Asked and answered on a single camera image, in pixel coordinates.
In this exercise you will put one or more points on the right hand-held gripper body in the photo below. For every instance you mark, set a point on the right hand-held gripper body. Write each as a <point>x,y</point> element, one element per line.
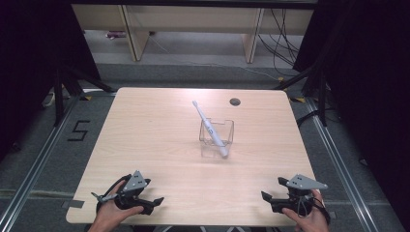
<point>303,184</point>

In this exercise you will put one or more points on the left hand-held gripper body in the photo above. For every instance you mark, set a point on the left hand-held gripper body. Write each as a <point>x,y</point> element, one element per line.
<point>135,184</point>

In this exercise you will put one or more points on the clear plastic container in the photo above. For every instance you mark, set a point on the clear plastic container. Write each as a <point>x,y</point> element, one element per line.
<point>222,135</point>

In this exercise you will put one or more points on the white electric toothbrush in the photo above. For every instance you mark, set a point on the white electric toothbrush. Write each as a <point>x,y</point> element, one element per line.
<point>211,130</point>

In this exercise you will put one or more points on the person's left hand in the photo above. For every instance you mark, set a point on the person's left hand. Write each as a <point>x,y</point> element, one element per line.
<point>111,212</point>

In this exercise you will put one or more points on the person's right hand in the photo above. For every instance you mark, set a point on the person's right hand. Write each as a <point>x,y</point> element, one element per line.
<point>307,222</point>

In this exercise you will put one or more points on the grey tape strip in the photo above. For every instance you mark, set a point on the grey tape strip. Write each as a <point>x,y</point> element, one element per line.
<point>74,204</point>

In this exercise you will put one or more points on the yellow black tape piece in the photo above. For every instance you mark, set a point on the yellow black tape piece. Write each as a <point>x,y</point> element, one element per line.
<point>298,100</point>
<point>85,97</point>

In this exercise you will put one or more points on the black metal stand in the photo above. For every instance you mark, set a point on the black metal stand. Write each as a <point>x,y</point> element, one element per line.
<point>322,96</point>
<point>58,96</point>

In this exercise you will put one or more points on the black curtain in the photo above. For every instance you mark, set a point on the black curtain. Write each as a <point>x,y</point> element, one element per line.
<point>29,64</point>
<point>370,80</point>

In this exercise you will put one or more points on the small pink dark item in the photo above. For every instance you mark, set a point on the small pink dark item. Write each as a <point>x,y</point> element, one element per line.
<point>115,34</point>

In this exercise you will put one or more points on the light wooden shelf unit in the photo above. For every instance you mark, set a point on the light wooden shelf unit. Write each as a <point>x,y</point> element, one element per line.
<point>193,19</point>

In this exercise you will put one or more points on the aluminium floor rail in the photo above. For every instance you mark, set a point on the aluminium floor rail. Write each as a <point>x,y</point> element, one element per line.
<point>35,167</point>
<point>341,167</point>

